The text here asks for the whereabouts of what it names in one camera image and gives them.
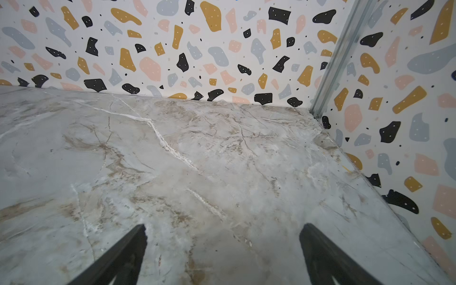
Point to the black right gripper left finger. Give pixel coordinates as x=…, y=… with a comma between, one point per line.
x=121, y=264

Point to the aluminium corner post right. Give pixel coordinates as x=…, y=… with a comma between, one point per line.
x=358, y=17

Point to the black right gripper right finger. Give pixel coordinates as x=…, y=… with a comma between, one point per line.
x=327, y=264

